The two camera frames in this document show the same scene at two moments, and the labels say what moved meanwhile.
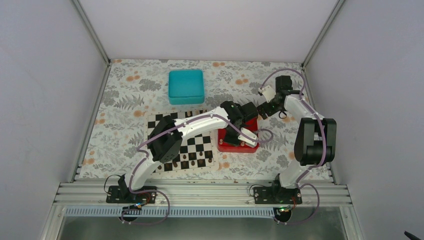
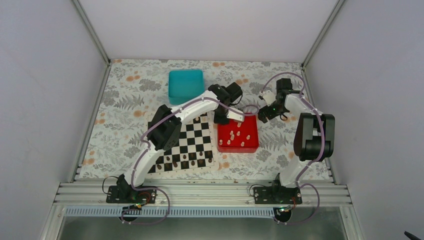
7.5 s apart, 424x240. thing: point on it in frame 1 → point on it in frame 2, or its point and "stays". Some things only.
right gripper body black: [271, 111] stays
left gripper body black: [228, 138] → [217, 119]
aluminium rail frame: [81, 194] stays
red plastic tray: [251, 124] stays
